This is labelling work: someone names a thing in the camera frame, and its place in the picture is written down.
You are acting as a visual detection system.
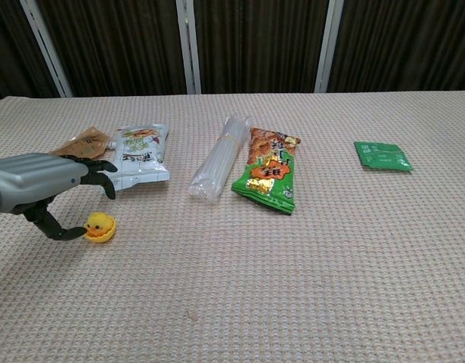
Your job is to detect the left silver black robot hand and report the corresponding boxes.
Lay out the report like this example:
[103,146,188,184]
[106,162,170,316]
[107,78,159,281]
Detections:
[0,152,119,242]

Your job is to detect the yellow toy duck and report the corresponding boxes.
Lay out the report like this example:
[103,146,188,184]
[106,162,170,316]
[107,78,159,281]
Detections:
[84,212,114,237]

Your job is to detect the brown spouted pouch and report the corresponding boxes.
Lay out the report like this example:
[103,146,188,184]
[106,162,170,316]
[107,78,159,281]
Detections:
[48,126,109,160]

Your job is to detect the white snack bag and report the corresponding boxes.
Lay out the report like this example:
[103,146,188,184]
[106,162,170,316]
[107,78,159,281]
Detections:
[100,123,171,195]

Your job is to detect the dark folding screen panel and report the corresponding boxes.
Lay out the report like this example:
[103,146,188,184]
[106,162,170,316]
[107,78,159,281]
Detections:
[0,0,61,104]
[35,0,188,98]
[193,0,330,95]
[327,0,465,94]

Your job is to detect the clear plastic straw bundle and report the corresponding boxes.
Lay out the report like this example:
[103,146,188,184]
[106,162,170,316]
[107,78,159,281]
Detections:
[188,115,253,204]

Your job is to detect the beige woven tablecloth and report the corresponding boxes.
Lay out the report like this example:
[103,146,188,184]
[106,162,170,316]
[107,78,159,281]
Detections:
[0,89,465,363]

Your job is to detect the green orange snack bag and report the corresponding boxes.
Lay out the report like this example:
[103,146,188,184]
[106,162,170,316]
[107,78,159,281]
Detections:
[231,127,302,216]

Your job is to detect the small green sachet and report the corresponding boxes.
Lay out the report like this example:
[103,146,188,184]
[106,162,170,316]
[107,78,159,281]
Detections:
[353,141,413,173]

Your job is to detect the white screen frame post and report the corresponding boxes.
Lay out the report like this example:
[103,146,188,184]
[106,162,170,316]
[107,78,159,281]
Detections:
[19,0,74,98]
[313,0,345,94]
[175,0,202,95]

